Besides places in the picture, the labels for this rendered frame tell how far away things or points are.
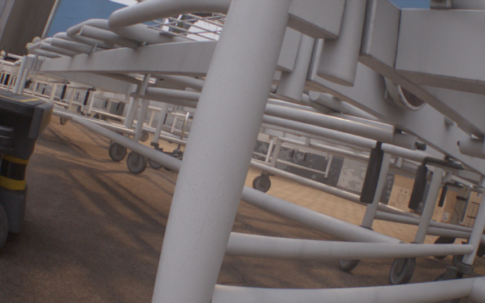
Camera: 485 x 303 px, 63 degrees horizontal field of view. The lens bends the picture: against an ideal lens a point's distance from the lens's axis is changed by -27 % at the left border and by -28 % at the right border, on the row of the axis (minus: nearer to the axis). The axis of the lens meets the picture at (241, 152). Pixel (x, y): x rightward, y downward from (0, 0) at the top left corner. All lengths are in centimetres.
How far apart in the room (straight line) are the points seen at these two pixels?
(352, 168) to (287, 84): 516
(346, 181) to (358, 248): 502
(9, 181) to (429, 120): 76
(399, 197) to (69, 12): 378
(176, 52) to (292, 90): 39
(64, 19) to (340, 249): 207
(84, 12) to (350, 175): 400
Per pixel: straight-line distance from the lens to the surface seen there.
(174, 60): 90
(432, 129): 81
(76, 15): 252
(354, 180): 566
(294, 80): 55
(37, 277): 78
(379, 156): 79
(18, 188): 89
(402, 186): 503
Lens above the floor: 31
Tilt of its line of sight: 1 degrees down
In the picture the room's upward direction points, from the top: 15 degrees clockwise
